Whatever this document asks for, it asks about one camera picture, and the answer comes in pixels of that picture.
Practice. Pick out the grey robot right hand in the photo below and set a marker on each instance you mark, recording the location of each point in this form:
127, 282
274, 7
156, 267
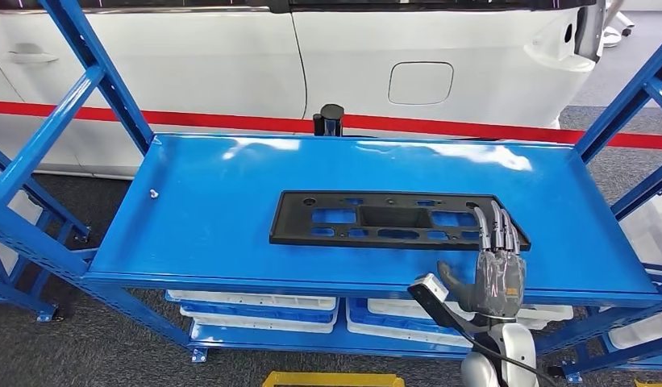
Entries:
496, 283

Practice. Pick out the black plastic frame part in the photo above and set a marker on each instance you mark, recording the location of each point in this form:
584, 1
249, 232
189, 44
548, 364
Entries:
288, 224

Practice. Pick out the white plastic crate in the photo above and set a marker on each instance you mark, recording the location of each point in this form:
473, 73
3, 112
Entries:
405, 309
394, 337
256, 326
651, 235
245, 300

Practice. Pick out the red barrier belt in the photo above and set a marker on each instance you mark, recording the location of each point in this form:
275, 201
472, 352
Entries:
469, 130
149, 116

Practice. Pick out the yellow floor tape marking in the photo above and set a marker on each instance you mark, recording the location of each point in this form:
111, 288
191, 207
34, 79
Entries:
330, 380

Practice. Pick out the white chair base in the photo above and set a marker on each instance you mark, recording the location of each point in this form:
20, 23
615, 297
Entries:
612, 36

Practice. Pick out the small white screw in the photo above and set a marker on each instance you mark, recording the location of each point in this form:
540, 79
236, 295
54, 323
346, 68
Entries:
154, 194

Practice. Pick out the white car body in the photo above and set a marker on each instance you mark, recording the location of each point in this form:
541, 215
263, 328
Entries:
202, 64

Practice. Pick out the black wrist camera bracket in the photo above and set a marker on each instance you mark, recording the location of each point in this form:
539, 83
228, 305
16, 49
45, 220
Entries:
443, 312

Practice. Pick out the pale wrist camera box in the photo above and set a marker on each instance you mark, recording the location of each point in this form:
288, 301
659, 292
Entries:
432, 283

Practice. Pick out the black stanchion post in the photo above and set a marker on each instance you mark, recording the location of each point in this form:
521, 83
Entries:
329, 118

